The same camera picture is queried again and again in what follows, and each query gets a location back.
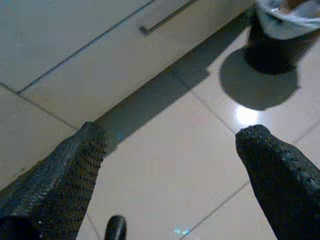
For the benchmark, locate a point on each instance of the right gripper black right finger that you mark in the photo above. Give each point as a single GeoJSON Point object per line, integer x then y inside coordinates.
{"type": "Point", "coordinates": [287, 190]}

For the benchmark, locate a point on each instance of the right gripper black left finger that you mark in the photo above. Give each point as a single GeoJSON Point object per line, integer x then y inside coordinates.
{"type": "Point", "coordinates": [55, 190]}

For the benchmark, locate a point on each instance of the white kitchen cabinet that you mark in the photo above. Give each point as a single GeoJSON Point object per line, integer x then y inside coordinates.
{"type": "Point", "coordinates": [75, 37]}

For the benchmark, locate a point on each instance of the shiny black robot foot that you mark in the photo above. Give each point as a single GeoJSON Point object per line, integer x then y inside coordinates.
{"type": "Point", "coordinates": [116, 228]}

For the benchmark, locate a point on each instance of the black waste bin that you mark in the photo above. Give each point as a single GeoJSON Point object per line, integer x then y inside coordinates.
{"type": "Point", "coordinates": [272, 55]}

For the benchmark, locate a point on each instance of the grey bin liner bag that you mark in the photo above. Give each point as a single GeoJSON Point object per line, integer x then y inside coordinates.
{"type": "Point", "coordinates": [287, 25]}

